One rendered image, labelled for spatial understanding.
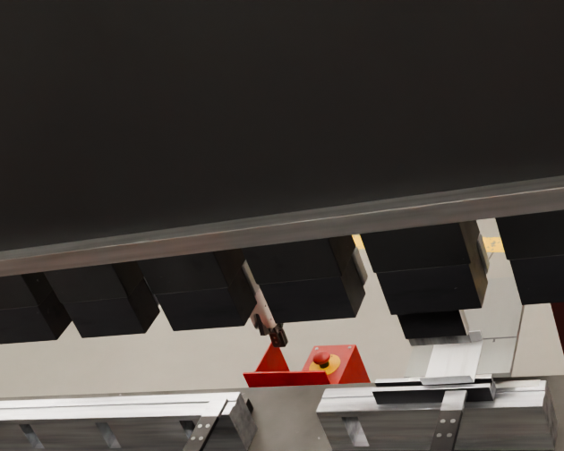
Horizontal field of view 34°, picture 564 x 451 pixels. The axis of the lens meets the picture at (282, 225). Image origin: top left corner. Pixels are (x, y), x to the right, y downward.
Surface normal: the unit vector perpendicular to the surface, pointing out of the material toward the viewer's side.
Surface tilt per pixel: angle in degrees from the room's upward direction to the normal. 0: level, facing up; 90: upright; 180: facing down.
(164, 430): 90
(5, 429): 90
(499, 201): 90
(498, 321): 0
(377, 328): 0
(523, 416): 90
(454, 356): 0
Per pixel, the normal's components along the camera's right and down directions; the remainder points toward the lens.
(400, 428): -0.32, 0.55
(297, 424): -0.33, -0.83
